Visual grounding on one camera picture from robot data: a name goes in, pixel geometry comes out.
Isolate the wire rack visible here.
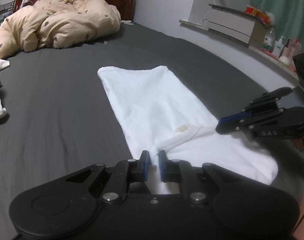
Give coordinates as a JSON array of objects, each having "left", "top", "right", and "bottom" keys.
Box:
[{"left": 0, "top": 0, "right": 20, "bottom": 34}]

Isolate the green curtain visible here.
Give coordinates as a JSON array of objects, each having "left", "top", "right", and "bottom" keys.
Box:
[{"left": 249, "top": 0, "right": 304, "bottom": 53}]

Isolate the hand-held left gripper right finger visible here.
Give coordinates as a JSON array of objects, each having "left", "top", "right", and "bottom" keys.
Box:
[{"left": 159, "top": 150, "right": 242, "bottom": 202}]

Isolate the red yellow printed box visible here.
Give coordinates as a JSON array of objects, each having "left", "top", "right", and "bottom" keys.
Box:
[{"left": 244, "top": 4, "right": 277, "bottom": 26}]

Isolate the white pump dispenser bottle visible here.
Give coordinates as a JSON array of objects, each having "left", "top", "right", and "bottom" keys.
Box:
[{"left": 272, "top": 36, "right": 288, "bottom": 58}]

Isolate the clear water bottle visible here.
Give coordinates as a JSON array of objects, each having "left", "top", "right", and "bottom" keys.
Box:
[{"left": 262, "top": 27, "right": 277, "bottom": 53}]

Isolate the dark wooden headboard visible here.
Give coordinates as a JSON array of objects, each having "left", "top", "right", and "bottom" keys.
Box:
[{"left": 15, "top": 0, "right": 136, "bottom": 23}]

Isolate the white t-shirt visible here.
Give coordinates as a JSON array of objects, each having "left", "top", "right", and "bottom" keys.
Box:
[{"left": 97, "top": 65, "right": 279, "bottom": 196}]

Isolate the dark grey bed sheet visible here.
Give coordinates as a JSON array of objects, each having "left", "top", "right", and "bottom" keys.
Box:
[{"left": 0, "top": 21, "right": 304, "bottom": 230}]

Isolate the white drawer box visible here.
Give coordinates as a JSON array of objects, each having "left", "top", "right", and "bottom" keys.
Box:
[{"left": 208, "top": 4, "right": 267, "bottom": 47}]

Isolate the beige duvet with dark spots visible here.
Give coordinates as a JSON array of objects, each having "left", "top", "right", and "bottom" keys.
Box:
[{"left": 0, "top": 0, "right": 122, "bottom": 60}]

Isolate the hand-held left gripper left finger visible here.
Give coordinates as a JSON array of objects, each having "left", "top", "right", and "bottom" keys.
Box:
[{"left": 65, "top": 151, "right": 150, "bottom": 203}]

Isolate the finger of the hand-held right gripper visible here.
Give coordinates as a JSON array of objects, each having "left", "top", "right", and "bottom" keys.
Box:
[
  {"left": 218, "top": 87, "right": 294, "bottom": 125},
  {"left": 215, "top": 108, "right": 287, "bottom": 135}
]

